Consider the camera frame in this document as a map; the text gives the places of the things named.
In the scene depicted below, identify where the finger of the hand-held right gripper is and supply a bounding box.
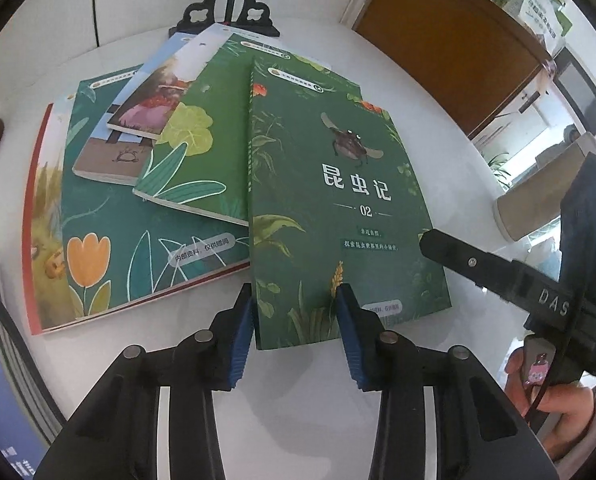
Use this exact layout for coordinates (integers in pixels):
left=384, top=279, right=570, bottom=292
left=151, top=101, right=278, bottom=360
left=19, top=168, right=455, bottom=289
left=419, top=228, right=574, bottom=318

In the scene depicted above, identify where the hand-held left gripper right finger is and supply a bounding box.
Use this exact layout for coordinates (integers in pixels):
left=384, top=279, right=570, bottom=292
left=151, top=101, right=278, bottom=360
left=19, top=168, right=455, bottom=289
left=334, top=284, right=549, bottom=480

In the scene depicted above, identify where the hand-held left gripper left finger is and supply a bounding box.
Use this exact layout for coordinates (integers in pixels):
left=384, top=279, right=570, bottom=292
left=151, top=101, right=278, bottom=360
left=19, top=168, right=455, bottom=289
left=35, top=282, right=253, bottom=480

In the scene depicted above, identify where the teal tulip cover book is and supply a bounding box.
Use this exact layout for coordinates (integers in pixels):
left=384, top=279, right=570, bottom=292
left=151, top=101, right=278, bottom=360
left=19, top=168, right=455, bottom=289
left=60, top=65, right=253, bottom=321

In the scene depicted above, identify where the dark green beetle cover book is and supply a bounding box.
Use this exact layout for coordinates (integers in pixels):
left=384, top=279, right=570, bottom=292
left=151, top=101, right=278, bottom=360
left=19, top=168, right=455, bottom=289
left=248, top=57, right=453, bottom=351

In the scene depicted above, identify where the green big leaf cover book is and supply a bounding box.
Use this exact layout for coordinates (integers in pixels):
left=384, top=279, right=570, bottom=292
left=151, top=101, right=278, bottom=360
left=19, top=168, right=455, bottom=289
left=132, top=32, right=333, bottom=226

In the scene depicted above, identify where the pink cover book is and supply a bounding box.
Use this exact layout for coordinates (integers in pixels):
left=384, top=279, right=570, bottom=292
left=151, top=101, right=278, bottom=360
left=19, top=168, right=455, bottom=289
left=0, top=259, right=64, bottom=443

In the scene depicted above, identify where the small blue brown picture book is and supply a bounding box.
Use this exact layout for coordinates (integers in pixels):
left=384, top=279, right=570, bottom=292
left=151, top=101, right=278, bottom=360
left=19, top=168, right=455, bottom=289
left=72, top=34, right=203, bottom=186

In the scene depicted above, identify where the large red spine picture book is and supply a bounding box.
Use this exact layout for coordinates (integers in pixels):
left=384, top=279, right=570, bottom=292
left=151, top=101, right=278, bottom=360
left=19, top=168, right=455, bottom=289
left=22, top=102, right=253, bottom=336

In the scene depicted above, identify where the person's right hand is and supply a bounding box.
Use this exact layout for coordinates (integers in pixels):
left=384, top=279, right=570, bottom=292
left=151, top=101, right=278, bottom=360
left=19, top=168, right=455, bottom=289
left=504, top=347, right=596, bottom=431

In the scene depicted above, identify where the small green potted plant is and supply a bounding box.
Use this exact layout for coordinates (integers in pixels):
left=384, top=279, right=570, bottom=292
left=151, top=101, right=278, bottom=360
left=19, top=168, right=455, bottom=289
left=483, top=152, right=514, bottom=191

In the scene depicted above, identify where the white framed glass cabinet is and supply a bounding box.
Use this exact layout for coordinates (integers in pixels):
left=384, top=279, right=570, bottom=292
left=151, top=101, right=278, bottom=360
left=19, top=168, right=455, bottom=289
left=553, top=47, right=596, bottom=136

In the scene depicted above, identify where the brown wooden cabinet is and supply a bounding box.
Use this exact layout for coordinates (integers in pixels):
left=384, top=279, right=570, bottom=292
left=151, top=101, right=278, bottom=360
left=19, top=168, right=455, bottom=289
left=353, top=0, right=554, bottom=138

